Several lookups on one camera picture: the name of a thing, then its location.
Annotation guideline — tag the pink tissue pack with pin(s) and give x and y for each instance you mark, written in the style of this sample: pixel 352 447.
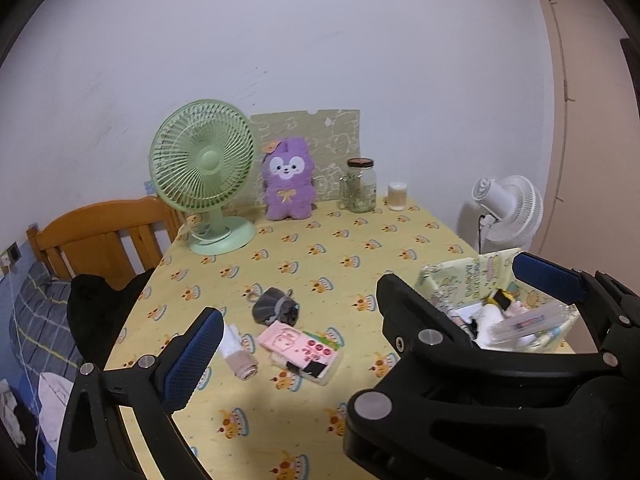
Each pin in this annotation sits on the pink tissue pack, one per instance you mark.
pixel 306 355

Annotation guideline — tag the glass jar with lid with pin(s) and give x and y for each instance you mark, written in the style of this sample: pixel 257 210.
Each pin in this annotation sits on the glass jar with lid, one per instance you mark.
pixel 358 186

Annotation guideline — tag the beige sock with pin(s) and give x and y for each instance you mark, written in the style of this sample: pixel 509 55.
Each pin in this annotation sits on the beige sock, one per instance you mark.
pixel 242 364

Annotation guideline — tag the beige patterned board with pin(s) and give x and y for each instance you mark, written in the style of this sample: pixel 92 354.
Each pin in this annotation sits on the beige patterned board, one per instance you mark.
pixel 332 137

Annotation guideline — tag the white cloth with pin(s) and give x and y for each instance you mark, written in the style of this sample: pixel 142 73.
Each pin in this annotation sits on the white cloth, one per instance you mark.
pixel 230 343

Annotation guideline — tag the cartoon tissue pack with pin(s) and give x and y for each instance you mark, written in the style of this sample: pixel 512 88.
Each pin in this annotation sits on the cartoon tissue pack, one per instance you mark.
pixel 505 302

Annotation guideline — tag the yellow cake-print tablecloth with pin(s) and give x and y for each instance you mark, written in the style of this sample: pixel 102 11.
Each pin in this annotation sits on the yellow cake-print tablecloth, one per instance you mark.
pixel 277 425

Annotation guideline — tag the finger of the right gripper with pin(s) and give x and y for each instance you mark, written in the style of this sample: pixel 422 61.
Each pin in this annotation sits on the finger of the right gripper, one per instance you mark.
pixel 405 313
pixel 609 309

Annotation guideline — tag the white clothes on bed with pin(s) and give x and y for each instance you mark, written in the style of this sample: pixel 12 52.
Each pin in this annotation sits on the white clothes on bed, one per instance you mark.
pixel 33 416

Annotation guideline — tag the black chair back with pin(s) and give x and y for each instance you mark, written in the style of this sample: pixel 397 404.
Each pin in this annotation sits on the black chair back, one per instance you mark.
pixel 96 313

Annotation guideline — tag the wall power outlet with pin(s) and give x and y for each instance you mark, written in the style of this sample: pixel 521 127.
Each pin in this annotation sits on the wall power outlet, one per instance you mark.
pixel 10 256

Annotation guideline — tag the wooden bed headboard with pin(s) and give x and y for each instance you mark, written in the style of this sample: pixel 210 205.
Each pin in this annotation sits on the wooden bed headboard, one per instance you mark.
pixel 88 240

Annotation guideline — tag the beige door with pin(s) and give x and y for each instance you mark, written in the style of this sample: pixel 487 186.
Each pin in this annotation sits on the beige door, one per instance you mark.
pixel 591 203

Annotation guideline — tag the purple plush toy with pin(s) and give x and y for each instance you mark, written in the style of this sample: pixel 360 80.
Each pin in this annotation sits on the purple plush toy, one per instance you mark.
pixel 287 169

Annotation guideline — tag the blue plaid pillow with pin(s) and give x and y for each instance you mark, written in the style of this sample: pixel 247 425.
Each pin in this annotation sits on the blue plaid pillow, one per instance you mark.
pixel 40 335

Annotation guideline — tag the white standing fan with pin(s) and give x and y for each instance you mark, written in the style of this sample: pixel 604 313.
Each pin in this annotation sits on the white standing fan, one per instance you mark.
pixel 513 211

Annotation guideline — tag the yellow cartoon storage box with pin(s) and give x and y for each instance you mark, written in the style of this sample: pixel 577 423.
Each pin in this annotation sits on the yellow cartoon storage box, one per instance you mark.
pixel 482 296

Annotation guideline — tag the grey drawstring pouch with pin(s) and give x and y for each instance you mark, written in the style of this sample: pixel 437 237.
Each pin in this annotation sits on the grey drawstring pouch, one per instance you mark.
pixel 275 305

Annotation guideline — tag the green desk fan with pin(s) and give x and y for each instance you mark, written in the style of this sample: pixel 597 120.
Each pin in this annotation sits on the green desk fan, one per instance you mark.
pixel 199 159

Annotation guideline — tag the cotton swab container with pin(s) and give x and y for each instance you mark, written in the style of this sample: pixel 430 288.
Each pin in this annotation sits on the cotton swab container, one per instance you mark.
pixel 397 196

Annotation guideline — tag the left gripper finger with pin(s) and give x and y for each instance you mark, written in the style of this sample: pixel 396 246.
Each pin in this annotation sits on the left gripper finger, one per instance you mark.
pixel 94 442

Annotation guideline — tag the clear plastic zip bag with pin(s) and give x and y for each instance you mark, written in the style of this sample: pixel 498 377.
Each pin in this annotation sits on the clear plastic zip bag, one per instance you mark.
pixel 547 320

